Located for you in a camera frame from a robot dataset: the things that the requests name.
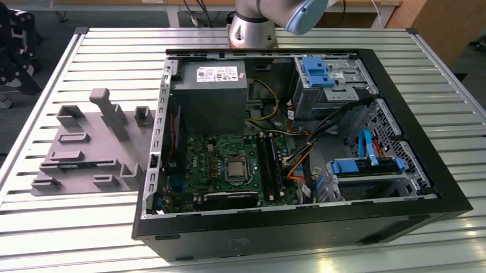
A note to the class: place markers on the green RAM stick black chips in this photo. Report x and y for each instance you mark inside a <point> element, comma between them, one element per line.
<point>74,165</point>

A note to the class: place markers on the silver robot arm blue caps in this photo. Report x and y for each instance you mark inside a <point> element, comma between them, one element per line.
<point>250,31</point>

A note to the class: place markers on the empty RAM slot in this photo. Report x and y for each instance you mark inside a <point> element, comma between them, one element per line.
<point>265,167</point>

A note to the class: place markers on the installed RAM stick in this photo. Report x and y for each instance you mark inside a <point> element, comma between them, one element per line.
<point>277,167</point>

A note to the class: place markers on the grey parts rack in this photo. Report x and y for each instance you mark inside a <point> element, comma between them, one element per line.
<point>95,136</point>

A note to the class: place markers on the grey power supply unit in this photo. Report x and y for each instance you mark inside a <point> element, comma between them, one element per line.
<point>204,105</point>

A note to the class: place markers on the green motherboard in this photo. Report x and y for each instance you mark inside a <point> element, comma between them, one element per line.
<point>198,148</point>

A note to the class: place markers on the CPU socket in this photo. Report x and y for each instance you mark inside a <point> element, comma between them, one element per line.
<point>235,158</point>

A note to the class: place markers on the silver CPU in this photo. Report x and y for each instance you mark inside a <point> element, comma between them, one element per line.
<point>236,169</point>

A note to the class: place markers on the black graphics card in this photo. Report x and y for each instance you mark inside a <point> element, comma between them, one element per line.
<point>227,200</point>

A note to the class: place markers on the blue drive latch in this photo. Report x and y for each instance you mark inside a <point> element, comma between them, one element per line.
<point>317,71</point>

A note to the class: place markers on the metal drive cage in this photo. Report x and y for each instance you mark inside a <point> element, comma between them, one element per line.
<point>342,94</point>

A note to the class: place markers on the wooden desk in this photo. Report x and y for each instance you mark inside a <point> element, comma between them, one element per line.
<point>357,20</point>

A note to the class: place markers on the black PC case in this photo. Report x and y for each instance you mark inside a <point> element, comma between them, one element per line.
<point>266,236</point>

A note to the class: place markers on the hard disk in blue carrier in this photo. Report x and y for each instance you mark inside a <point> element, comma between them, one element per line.
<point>345,167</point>

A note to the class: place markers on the metal disk bay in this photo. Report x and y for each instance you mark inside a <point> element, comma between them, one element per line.
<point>374,177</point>

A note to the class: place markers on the wooden cabinet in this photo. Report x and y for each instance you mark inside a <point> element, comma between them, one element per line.
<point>447,28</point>

